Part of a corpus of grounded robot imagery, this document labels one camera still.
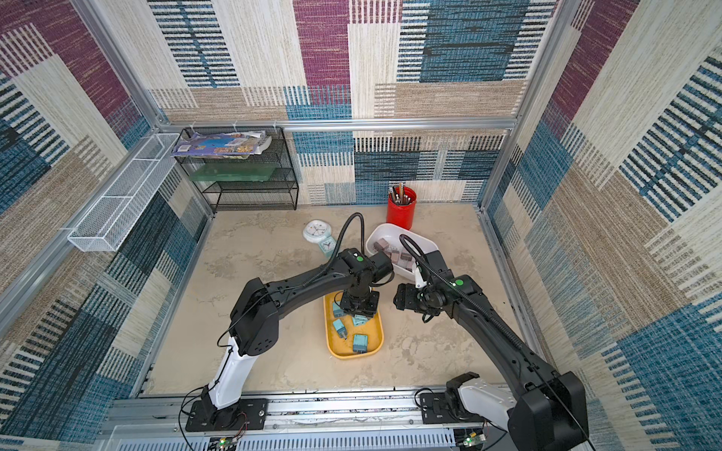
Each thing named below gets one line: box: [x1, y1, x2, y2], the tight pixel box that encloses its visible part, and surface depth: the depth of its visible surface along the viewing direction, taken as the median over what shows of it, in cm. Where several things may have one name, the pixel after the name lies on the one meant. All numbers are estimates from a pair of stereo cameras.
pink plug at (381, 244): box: [373, 236, 390, 252], surface depth 107 cm
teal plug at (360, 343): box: [352, 334, 368, 355], surface depth 85 cm
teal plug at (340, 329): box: [332, 318, 348, 341], surface depth 86 cm
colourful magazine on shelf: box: [172, 130, 272, 159], surface depth 83 cm
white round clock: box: [302, 218, 332, 245], surface depth 111 cm
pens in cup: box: [388, 182, 412, 206], surface depth 106 cm
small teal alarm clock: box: [317, 235, 338, 259], surface depth 107 cm
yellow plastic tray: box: [323, 290, 385, 359], surface depth 86 cm
